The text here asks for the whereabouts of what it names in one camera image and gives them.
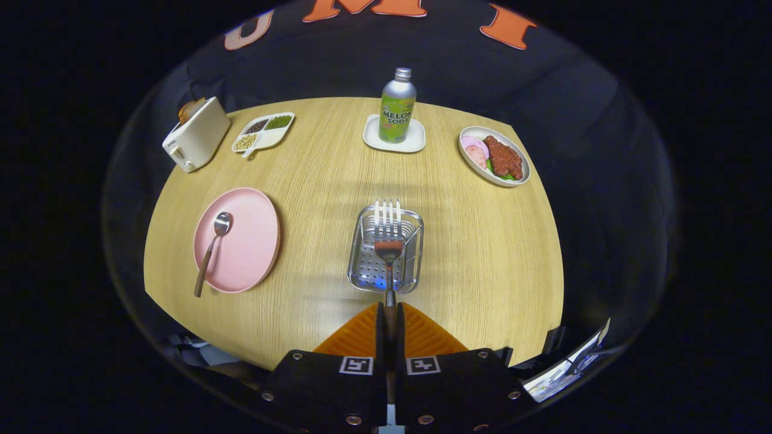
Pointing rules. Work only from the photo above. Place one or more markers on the pink ham slices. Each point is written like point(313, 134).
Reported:
point(475, 150)

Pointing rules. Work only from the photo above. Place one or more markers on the green soda bottle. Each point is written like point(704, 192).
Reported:
point(397, 111)

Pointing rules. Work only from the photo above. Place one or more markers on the pink round plate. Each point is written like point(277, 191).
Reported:
point(247, 247)

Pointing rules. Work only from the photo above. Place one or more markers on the brown meat piece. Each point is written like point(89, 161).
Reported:
point(503, 157)

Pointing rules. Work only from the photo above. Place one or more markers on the white toaster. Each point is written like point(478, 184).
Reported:
point(196, 141)

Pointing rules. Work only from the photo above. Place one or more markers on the white oval food plate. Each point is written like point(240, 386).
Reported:
point(467, 158)

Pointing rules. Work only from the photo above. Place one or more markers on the white divided bean dish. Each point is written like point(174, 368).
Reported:
point(268, 137)

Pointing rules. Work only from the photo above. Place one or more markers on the black backdrop cloth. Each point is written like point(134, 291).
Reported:
point(338, 60)

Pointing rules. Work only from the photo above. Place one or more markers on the green lettuce leaf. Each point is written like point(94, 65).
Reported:
point(502, 176)

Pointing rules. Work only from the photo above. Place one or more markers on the white square coaster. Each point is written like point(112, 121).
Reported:
point(416, 143)

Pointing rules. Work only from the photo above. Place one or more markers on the toasted bread slice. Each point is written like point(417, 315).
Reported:
point(190, 110)

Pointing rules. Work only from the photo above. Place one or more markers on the perforated metal drain basket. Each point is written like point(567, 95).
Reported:
point(362, 265)

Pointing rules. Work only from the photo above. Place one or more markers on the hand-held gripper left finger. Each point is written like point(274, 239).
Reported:
point(381, 337)

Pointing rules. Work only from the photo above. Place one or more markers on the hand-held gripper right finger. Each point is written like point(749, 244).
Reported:
point(400, 337)

